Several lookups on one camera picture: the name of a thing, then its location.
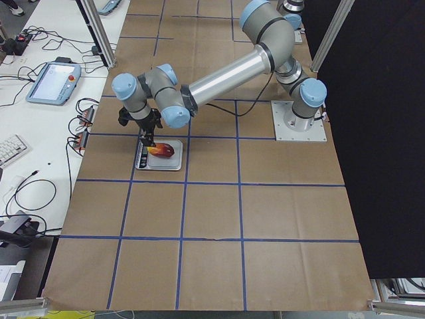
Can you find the black curtain panel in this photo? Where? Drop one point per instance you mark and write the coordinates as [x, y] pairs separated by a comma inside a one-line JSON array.
[[374, 73]]

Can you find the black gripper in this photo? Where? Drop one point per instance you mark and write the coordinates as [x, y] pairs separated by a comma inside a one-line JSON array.
[[147, 123]]

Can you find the white keyboard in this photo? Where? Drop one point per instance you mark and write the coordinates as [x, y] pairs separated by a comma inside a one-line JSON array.
[[13, 148]]

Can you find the aluminium frame post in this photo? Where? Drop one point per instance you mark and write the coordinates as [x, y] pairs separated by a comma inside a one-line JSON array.
[[93, 22]]

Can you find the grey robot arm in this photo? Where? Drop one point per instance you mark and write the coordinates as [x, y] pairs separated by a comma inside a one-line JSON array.
[[152, 99], [291, 10]]

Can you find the silver kitchen scale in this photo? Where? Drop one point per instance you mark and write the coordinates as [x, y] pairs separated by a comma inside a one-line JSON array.
[[147, 161]]

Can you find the robot arm base plate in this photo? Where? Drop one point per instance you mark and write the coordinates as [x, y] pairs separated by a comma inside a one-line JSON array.
[[290, 128]]

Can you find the blue teach pendant tablet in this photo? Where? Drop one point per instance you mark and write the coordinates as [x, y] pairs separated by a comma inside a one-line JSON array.
[[55, 84]]

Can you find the red yellow mango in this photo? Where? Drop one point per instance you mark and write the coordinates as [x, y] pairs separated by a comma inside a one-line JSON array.
[[161, 150]]

